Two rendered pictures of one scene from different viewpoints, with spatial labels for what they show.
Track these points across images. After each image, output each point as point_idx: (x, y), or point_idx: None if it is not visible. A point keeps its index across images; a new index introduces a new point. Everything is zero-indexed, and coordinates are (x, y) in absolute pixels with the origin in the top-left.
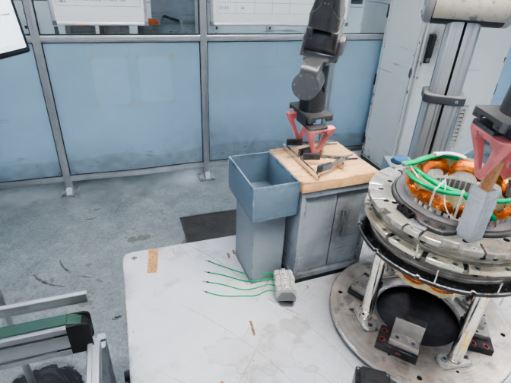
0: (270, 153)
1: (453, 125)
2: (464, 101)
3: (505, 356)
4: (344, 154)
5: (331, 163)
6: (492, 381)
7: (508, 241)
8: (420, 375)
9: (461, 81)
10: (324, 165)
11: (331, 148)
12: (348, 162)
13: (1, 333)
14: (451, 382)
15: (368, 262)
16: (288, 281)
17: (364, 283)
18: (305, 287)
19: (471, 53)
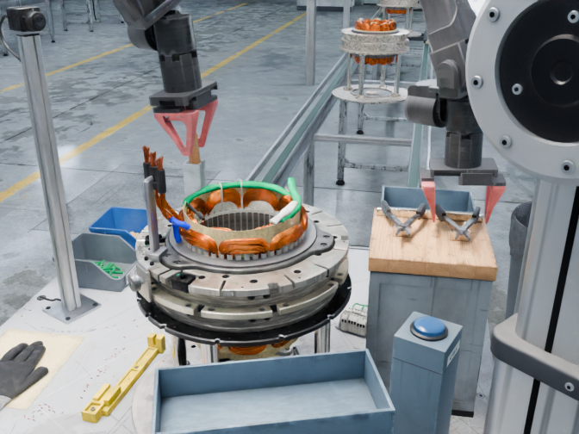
0: (470, 212)
1: (488, 398)
2: (493, 342)
3: (144, 417)
4: (440, 254)
5: (385, 209)
6: (141, 386)
7: (168, 225)
8: (195, 348)
9: (521, 291)
10: (382, 203)
11: (468, 252)
12: (413, 247)
13: None
14: (170, 361)
15: None
16: (357, 315)
17: (305, 348)
18: (356, 346)
19: (534, 220)
